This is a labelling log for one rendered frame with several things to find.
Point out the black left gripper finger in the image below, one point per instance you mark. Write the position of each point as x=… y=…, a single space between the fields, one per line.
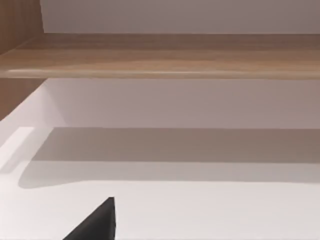
x=100 y=222

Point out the open wooden shelf unit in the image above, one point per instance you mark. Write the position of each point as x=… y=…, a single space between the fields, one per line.
x=160 y=57

